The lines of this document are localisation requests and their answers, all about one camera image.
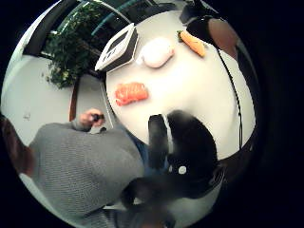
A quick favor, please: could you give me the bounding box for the brown wooden post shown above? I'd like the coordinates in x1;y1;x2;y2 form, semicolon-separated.
68;77;82;123

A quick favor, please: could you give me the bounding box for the white and black box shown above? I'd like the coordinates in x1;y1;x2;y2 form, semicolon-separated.
94;22;140;73

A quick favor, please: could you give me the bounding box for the small black clicker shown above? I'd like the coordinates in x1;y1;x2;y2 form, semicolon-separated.
91;113;105;124

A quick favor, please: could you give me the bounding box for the green leafy plant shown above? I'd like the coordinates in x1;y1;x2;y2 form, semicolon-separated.
42;3;105;89

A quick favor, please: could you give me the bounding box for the white round soft toy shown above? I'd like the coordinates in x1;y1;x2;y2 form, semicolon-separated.
136;36;176;69

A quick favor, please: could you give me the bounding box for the orange toy carrot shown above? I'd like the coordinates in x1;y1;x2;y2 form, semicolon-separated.
177;29;207;58

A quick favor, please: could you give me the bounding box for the the person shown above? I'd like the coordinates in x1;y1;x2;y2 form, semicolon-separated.
0;116;150;228

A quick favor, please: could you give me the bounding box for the black device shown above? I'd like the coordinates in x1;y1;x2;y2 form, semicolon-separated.
185;15;220;46

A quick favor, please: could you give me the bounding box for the brown chair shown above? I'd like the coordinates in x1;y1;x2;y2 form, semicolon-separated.
207;17;239;61

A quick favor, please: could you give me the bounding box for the orange toy salmon slice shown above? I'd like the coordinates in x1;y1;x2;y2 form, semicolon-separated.
114;82;150;107

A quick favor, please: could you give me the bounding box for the teal pole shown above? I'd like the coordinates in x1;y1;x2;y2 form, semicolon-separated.
90;0;141;37

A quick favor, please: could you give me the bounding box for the thin black cable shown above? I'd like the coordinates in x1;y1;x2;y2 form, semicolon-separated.
215;44;244;150

